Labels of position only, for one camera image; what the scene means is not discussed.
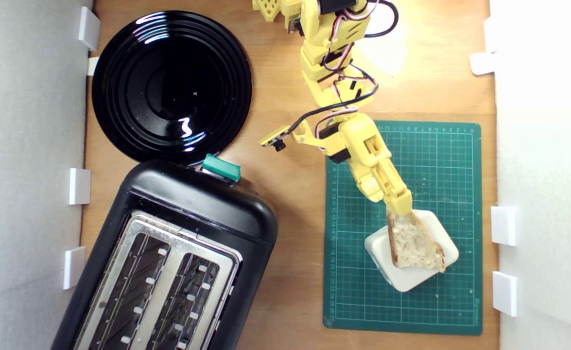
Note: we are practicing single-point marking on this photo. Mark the brown bread slice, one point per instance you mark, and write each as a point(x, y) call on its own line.
point(411, 243)

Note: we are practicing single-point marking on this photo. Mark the green toaster lever knob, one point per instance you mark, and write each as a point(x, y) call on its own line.
point(221, 167)

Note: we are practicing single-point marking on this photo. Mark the black two-slot toaster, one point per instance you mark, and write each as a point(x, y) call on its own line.
point(202, 209)

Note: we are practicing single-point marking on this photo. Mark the green cutting mat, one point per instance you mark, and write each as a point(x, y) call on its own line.
point(441, 160)

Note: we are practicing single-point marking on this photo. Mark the white square block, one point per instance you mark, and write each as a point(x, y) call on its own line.
point(411, 281)

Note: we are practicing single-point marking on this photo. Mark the black round plate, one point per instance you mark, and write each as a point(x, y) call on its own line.
point(168, 87)

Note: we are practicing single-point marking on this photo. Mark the yellow wrist camera housing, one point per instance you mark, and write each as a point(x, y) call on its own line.
point(275, 137)

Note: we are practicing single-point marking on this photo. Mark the white wall clip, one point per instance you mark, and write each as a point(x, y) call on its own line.
point(490, 34)
point(74, 267)
point(482, 63)
point(88, 28)
point(504, 226)
point(79, 186)
point(505, 293)

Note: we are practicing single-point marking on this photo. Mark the small white wall tab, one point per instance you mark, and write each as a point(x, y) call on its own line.
point(93, 65)

